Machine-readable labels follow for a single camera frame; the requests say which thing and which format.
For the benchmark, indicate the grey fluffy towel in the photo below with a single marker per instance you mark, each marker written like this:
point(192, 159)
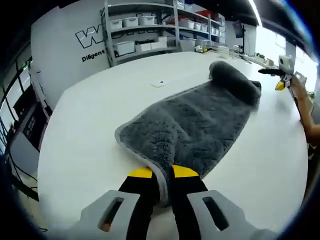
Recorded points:
point(195, 120)

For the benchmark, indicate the black monitor on stand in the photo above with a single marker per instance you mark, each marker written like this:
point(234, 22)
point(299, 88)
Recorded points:
point(238, 28)

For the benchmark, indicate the idle white yellow gripper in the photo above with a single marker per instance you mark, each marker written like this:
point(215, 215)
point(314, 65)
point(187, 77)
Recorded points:
point(201, 49)

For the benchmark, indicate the grey metal shelving rack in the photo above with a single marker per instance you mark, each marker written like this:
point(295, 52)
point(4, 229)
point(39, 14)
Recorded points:
point(208, 22)
point(107, 37)

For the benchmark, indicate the white plastic bucket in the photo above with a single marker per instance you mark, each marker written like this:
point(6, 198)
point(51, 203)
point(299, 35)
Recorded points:
point(187, 45)

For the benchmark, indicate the black equipment cabinet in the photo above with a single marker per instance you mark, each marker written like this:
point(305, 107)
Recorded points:
point(30, 120)

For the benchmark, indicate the rows of white storage bins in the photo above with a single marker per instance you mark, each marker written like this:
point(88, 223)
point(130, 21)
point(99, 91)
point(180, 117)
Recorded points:
point(125, 47)

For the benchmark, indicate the black framed glass partition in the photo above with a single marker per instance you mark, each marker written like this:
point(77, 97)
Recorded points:
point(15, 82)

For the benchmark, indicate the green exit sign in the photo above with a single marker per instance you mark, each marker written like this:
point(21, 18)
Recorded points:
point(24, 64)

